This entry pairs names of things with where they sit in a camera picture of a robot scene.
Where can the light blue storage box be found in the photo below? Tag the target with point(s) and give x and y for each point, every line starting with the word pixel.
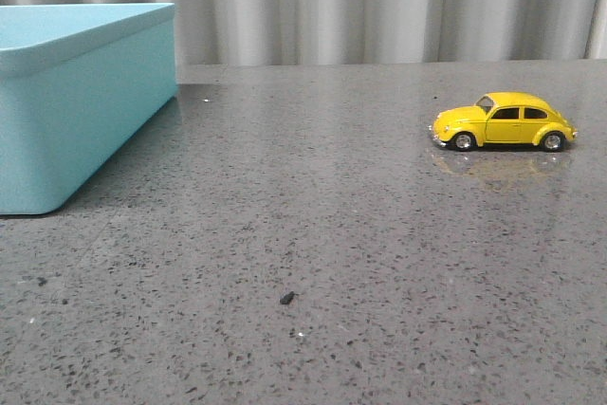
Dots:
pixel 77 81

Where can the small black debris piece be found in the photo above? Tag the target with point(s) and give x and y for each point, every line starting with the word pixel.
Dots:
pixel 288 298

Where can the yellow toy beetle car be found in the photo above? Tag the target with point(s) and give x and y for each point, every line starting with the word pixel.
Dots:
pixel 503 118

